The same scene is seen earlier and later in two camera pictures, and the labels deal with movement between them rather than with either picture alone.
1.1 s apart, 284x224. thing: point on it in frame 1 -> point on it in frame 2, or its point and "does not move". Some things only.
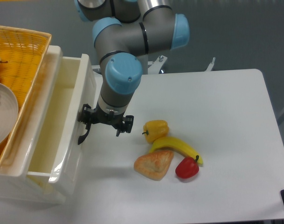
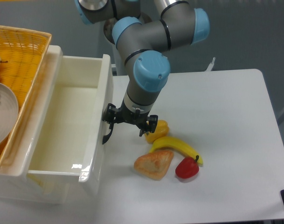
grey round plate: [5, 114] does not move
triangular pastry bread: [154, 165] does not move
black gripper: [89, 115] -> [123, 114]
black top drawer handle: [82, 137] -> [107, 136]
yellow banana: [173, 143] does not move
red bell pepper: [187, 168] does not move
